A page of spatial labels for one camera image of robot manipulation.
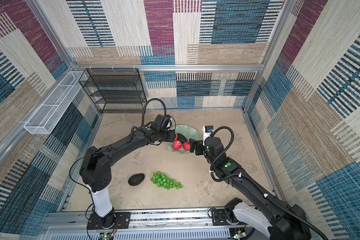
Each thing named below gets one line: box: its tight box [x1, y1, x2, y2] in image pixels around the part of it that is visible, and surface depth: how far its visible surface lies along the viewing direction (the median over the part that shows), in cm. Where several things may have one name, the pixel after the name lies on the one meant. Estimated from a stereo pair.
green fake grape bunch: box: [150, 171, 184, 190], surface depth 84 cm
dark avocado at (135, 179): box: [128, 173, 145, 186], surface depth 84 cm
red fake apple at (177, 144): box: [172, 140, 182, 150], surface depth 98 cm
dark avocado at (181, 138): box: [177, 133, 188, 143], surface depth 101 cm
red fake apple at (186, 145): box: [182, 141, 191, 151], surface depth 97 cm
